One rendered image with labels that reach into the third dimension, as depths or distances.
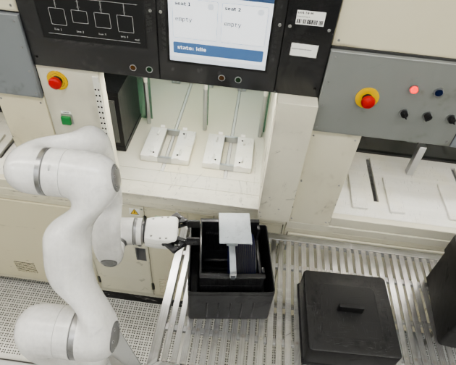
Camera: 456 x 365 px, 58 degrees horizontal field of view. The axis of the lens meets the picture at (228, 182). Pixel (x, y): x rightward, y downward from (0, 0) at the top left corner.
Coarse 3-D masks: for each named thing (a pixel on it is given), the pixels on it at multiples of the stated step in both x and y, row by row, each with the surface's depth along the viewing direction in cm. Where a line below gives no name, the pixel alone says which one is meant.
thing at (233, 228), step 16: (208, 224) 141; (224, 224) 127; (240, 224) 127; (256, 224) 141; (208, 240) 147; (224, 240) 122; (240, 240) 123; (256, 240) 144; (208, 256) 150; (224, 256) 150; (256, 256) 141; (256, 272) 140; (208, 288) 131; (224, 288) 131; (240, 288) 132; (256, 288) 132
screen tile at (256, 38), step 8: (224, 8) 108; (232, 8) 108; (240, 8) 107; (248, 8) 107; (256, 8) 107; (264, 8) 107; (224, 16) 109; (232, 16) 109; (240, 16) 109; (248, 16) 109; (256, 16) 108; (256, 24) 110; (264, 24) 110; (224, 32) 112; (232, 32) 112; (240, 32) 112; (248, 32) 112; (256, 32) 111; (264, 32) 111; (224, 40) 114; (232, 40) 114; (240, 40) 113; (248, 40) 113; (256, 40) 113; (264, 40) 113
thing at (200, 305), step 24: (264, 240) 150; (192, 264) 153; (216, 264) 151; (264, 264) 148; (192, 288) 146; (264, 288) 147; (192, 312) 135; (216, 312) 136; (240, 312) 136; (264, 312) 137
